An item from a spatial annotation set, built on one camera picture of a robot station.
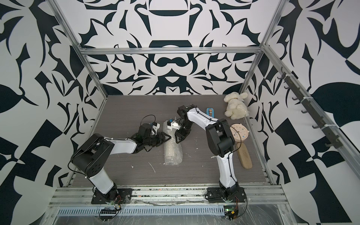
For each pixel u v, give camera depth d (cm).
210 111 106
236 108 99
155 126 87
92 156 48
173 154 83
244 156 86
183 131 83
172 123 85
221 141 54
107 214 73
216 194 74
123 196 74
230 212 71
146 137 75
